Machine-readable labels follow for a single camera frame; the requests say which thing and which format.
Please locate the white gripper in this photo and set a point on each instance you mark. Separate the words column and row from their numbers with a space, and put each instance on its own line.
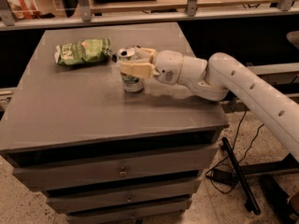
column 168, row 66

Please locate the black floor bar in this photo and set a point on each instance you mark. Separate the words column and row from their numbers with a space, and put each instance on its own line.
column 250, row 204

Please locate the middle grey drawer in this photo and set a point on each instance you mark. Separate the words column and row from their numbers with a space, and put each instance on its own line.
column 124, row 195

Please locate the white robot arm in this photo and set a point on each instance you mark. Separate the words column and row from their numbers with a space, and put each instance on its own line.
column 212, row 79

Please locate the top grey drawer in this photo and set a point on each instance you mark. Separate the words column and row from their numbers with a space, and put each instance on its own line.
column 69, row 174

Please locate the bottom grey drawer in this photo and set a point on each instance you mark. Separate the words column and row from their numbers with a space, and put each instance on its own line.
column 130, row 211

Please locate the metal railing frame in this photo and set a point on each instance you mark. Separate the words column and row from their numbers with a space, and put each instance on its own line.
column 49, row 13

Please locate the grey drawer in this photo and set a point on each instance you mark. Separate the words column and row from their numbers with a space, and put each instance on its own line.
column 130, row 211
column 124, row 195
column 69, row 174

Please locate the red white bag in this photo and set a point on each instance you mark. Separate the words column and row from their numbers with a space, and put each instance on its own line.
column 20, row 3

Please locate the black power adapter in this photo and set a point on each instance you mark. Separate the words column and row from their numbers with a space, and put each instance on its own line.
column 222, row 177

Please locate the grey drawer cabinet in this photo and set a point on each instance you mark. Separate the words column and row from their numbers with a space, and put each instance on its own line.
column 64, row 114

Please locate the silver green 7up can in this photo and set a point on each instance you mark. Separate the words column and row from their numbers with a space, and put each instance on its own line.
column 130, row 83

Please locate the black table leg base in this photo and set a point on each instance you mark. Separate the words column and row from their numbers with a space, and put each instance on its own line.
column 288, row 163

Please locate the green chip bag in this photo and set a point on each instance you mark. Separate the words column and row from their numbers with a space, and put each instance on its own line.
column 83, row 51

